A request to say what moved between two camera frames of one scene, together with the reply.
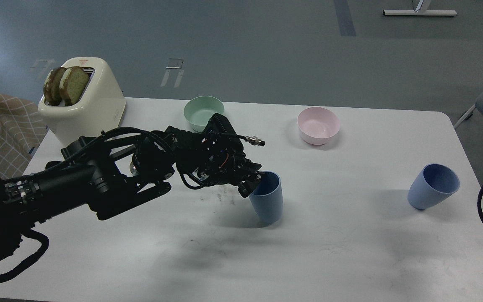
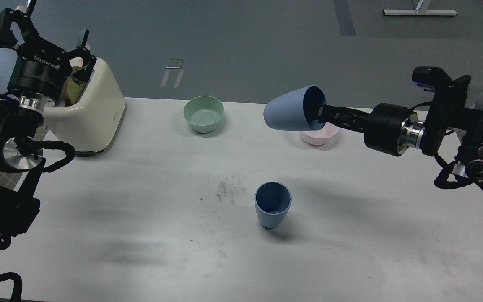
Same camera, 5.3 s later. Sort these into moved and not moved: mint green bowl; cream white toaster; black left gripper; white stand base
Moved: black left gripper
Not moved: cream white toaster; mint green bowl; white stand base
